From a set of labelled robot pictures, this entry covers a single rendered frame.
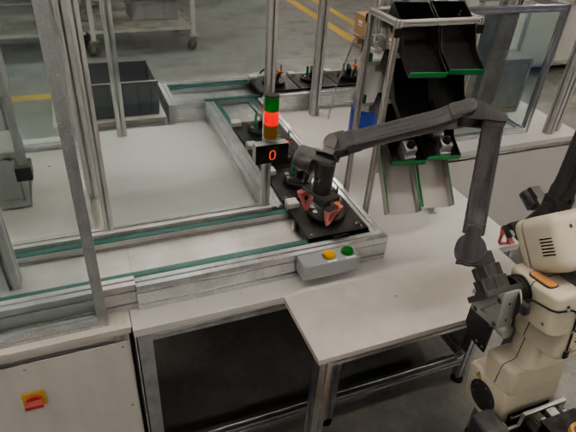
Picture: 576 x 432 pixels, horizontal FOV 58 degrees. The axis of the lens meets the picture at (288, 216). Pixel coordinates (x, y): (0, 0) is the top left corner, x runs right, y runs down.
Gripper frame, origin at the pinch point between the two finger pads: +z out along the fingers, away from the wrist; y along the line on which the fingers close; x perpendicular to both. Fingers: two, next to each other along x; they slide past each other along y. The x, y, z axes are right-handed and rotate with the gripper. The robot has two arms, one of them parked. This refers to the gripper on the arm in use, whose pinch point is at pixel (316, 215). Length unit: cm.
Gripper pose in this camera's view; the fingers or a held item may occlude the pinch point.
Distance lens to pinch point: 164.4
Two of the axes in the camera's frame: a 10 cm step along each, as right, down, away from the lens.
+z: -1.1, 8.0, 5.8
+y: -6.5, -5.0, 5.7
